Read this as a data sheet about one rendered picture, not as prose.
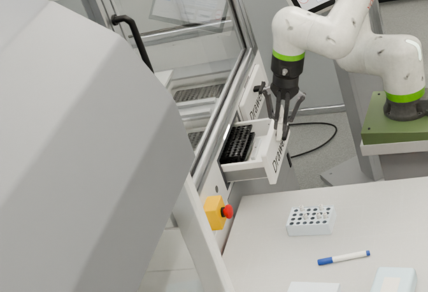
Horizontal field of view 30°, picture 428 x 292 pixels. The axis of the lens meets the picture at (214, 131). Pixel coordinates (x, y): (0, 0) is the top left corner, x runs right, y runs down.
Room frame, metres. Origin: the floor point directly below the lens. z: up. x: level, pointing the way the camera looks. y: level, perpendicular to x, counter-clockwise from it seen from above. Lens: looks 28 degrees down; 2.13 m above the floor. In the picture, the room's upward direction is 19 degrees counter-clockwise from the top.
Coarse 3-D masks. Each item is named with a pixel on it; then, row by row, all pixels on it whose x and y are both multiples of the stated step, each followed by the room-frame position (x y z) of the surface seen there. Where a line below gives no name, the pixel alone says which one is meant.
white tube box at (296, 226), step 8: (296, 208) 1.87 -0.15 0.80; (304, 208) 1.86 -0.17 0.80; (312, 208) 1.85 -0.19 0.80; (328, 208) 1.83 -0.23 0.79; (296, 216) 1.84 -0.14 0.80; (312, 216) 1.81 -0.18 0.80; (328, 216) 1.79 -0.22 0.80; (288, 224) 1.82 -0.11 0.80; (296, 224) 1.80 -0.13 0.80; (304, 224) 1.79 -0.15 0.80; (312, 224) 1.78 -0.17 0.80; (320, 224) 1.76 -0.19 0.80; (328, 224) 1.75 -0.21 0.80; (288, 232) 1.81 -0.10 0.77; (296, 232) 1.80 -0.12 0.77; (304, 232) 1.79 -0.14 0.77; (312, 232) 1.78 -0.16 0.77; (320, 232) 1.77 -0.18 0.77; (328, 232) 1.76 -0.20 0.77
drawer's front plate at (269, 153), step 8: (280, 112) 2.22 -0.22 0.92; (272, 120) 2.17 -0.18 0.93; (272, 128) 2.13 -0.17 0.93; (272, 136) 2.08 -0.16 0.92; (288, 136) 2.22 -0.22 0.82; (264, 144) 2.05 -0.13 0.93; (272, 144) 2.06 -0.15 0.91; (264, 152) 2.00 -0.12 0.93; (272, 152) 2.04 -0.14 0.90; (264, 160) 1.99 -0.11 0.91; (272, 160) 2.03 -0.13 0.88; (280, 160) 2.09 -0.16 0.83; (272, 168) 2.00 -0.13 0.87; (272, 176) 1.99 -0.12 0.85
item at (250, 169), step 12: (252, 120) 2.28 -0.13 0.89; (264, 120) 2.25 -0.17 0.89; (264, 132) 2.26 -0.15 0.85; (252, 144) 2.23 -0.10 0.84; (228, 168) 2.06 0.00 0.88; (240, 168) 2.05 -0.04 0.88; (252, 168) 2.03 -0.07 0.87; (264, 168) 2.02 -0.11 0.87; (228, 180) 2.06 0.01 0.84; (240, 180) 2.05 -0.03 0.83
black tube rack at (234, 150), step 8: (232, 128) 2.27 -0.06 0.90; (240, 128) 2.24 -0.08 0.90; (232, 136) 2.21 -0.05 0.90; (240, 136) 2.20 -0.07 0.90; (232, 144) 2.16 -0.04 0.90; (248, 144) 2.18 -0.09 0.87; (224, 152) 2.13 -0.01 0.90; (232, 152) 2.12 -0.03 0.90; (248, 152) 2.14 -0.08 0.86; (224, 160) 2.14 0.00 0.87; (232, 160) 2.12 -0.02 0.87; (240, 160) 2.10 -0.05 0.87
